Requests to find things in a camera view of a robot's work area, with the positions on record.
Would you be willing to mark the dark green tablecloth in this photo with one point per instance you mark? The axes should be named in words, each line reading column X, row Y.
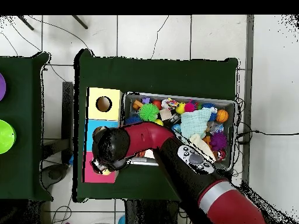
column 151, row 74
column 23, row 163

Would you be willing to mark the pink spiky rubber ball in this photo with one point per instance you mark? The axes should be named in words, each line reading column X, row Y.
column 189, row 106

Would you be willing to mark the cyan ball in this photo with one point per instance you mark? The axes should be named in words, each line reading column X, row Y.
column 122, row 221

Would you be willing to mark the purple spiky rubber ball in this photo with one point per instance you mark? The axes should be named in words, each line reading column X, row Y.
column 218, row 141

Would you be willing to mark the green spiky rubber ball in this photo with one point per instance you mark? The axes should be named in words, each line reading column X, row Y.
column 149, row 112

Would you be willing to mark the mint knitted cloth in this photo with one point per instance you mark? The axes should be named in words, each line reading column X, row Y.
column 195, row 121

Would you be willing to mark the blue spiky rubber ball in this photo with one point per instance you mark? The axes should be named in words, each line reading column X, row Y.
column 133, row 120

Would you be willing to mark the cream knitted cloth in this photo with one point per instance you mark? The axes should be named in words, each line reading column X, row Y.
column 203, row 145

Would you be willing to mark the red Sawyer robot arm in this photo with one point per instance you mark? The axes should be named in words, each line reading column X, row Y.
column 222, row 205

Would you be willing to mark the lime green bowl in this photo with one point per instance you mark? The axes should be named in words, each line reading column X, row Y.
column 7, row 137

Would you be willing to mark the purple bowl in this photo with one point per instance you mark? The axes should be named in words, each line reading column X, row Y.
column 1, row 87

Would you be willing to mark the black tripod leg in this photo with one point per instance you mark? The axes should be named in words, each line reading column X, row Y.
column 25, row 22
column 80, row 22

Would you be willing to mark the black upright panel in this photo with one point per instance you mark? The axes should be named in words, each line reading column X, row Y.
column 67, row 105

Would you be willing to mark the orange basketball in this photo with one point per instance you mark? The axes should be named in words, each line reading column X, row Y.
column 222, row 116

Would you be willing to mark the clear mesh toy bin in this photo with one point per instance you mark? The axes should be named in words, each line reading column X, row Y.
column 128, row 107

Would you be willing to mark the plain wooden cube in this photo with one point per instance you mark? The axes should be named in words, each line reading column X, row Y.
column 149, row 154

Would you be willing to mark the wooden three-hole box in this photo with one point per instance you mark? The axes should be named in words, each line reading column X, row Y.
column 93, row 112

